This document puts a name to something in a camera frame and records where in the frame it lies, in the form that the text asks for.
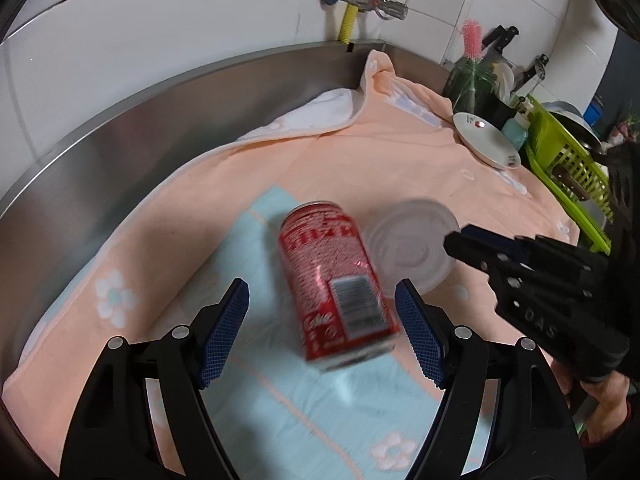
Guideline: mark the person's right hand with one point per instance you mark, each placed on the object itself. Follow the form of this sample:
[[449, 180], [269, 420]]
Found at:
[[605, 395]]

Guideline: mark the steel water valve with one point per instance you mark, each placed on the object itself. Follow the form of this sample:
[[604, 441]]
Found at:
[[382, 5]]

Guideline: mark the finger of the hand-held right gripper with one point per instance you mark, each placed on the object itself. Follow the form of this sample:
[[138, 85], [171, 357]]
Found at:
[[470, 252], [500, 245]]

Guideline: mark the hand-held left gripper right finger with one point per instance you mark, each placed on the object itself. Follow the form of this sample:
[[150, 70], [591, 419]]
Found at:
[[420, 335]]

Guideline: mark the translucent plastic lid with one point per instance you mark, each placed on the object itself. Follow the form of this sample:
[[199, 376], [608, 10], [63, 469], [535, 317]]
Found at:
[[400, 240]]

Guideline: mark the green dish rack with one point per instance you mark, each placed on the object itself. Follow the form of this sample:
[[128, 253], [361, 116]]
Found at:
[[575, 160]]

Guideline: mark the grey bowl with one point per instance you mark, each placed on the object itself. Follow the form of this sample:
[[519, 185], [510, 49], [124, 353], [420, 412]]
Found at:
[[572, 120]]

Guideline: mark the pink bottle brush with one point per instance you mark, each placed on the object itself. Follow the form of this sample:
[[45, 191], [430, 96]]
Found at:
[[471, 40]]

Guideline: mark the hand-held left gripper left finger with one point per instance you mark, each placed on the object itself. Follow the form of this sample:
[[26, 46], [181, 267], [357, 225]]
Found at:
[[225, 330]]

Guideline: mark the red soda can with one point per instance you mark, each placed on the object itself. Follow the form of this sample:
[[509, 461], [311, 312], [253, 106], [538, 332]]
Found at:
[[330, 270]]

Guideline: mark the peach floral towel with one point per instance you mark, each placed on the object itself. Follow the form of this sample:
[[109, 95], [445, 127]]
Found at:
[[350, 160]]

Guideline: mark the green glass jar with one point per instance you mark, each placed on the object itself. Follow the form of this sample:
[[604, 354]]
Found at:
[[467, 87]]

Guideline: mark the dark metal pan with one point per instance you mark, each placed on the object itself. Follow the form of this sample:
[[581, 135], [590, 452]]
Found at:
[[617, 0]]

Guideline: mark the white plate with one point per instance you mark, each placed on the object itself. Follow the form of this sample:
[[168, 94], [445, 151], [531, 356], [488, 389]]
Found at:
[[485, 140]]

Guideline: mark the teal soap bottle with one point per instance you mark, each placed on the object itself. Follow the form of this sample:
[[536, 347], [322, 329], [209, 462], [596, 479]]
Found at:
[[515, 127]]

